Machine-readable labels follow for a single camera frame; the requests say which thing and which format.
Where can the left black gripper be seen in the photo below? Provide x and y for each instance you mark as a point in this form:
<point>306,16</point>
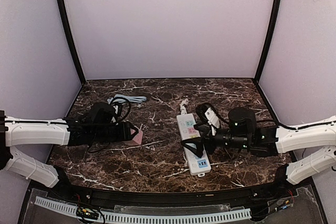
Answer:
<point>125,132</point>

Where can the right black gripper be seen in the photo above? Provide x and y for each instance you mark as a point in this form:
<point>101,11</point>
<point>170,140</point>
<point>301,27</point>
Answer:
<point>207,140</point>

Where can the pink cube socket adapter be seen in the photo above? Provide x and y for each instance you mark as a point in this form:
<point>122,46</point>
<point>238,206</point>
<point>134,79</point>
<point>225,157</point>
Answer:
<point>137,140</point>

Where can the white colourful power strip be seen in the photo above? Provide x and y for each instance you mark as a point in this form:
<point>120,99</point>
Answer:
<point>198,166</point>

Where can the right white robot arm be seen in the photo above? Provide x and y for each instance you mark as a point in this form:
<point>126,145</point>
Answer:
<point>280,139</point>

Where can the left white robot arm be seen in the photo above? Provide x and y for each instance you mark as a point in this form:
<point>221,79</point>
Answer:
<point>15,132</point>

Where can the small green circuit board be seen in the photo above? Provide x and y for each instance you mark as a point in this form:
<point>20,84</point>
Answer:
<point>87,213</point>

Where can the black front frame rail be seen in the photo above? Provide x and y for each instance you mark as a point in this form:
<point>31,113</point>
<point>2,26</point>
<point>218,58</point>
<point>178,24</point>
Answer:
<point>249,196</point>

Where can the white slotted cable duct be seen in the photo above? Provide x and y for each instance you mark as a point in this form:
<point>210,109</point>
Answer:
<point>128,214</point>

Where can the left black frame post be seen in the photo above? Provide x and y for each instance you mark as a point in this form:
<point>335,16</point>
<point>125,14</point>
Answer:
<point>70,41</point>

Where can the black frame post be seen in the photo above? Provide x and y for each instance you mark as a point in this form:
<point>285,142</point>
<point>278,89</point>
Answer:
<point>70,41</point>
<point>268,40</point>

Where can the right black frame post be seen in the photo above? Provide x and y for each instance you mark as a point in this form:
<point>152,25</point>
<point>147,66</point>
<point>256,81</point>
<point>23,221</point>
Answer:
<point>268,40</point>

